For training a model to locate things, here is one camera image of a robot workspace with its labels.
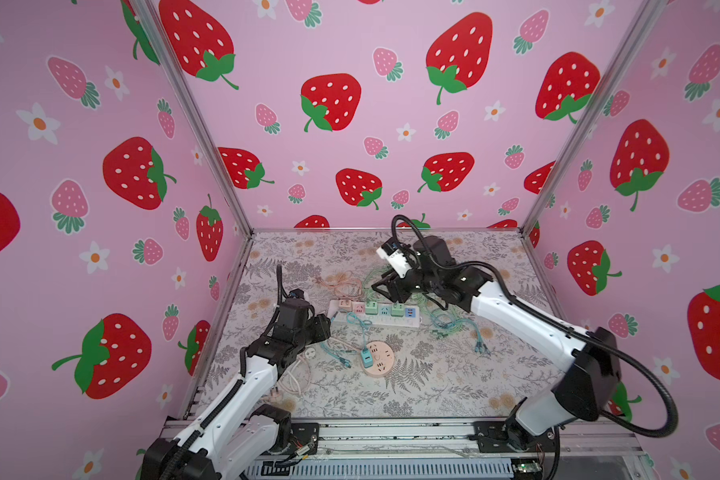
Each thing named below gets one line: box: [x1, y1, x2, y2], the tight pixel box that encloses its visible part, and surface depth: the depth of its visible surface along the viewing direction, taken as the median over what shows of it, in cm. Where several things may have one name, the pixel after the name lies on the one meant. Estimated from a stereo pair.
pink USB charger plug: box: [338, 299, 352, 313], surface depth 94 cm
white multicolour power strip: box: [328, 300, 422, 327], surface depth 95 cm
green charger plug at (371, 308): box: [365, 301, 378, 315], surface depth 92 cm
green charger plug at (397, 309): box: [391, 302, 405, 318], surface depth 92 cm
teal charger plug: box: [360, 347, 373, 368], surface depth 83 cm
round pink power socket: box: [364, 340, 395, 377], surface depth 87 cm
